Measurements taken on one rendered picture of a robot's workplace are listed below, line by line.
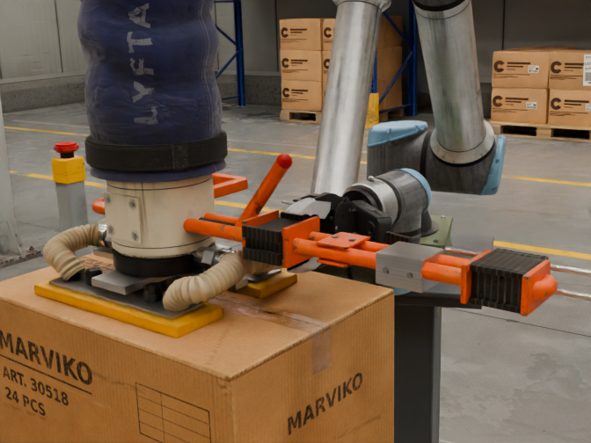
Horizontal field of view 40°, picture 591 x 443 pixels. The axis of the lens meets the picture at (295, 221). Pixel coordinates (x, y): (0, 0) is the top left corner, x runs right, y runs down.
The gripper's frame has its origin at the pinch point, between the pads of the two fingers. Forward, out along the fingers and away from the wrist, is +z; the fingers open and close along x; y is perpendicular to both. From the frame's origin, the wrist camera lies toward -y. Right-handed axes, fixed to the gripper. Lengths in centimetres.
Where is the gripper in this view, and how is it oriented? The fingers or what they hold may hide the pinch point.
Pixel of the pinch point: (295, 241)
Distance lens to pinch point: 117.4
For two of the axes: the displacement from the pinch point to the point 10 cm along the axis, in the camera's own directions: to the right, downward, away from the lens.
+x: -0.3, -9.6, -2.6
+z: -6.2, 2.2, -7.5
